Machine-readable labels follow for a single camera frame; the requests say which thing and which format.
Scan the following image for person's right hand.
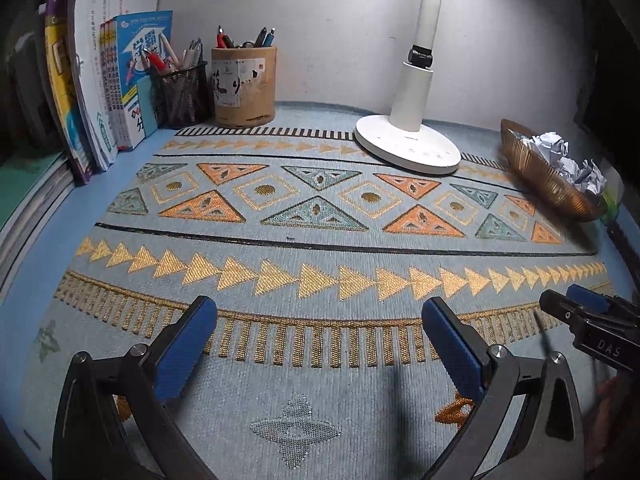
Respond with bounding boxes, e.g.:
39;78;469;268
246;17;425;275
595;376;640;441

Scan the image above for yellow purple book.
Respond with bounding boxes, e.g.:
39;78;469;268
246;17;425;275
39;0;96;186

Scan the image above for black mesh pen holder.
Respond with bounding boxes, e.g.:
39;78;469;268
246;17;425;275
150;61;211;130

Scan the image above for white desk lamp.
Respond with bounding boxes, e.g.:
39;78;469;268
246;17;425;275
353;0;462;177

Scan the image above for bunch of pastel pens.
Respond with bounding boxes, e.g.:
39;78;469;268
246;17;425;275
141;37;205;76

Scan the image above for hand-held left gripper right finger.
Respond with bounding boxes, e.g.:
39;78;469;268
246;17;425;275
421;296;587;480

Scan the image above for green plastic packet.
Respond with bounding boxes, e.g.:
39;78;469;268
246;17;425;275
600;157;626;226

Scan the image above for black monitor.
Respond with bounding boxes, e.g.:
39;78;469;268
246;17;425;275
575;0;640;161

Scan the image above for white paper booklets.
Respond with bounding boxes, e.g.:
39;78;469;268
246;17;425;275
67;0;162;172

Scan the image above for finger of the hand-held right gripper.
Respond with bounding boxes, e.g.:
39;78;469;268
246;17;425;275
567;284;640;319
539;290;609;329

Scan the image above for bunch of dark pens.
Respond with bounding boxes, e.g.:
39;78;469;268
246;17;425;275
216;26;277;50

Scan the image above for brown woven bowl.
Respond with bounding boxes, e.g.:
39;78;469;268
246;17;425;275
500;119;608;222

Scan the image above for patterned blue woven mat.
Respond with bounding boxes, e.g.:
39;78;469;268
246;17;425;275
20;102;621;480

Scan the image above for light teal notebook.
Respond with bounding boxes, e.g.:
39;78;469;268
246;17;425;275
134;76;158;138

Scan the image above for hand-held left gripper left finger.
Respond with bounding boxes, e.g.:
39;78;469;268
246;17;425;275
51;295;221;480

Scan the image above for bamboo pen holder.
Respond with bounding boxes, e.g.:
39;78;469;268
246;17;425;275
211;46;277;128

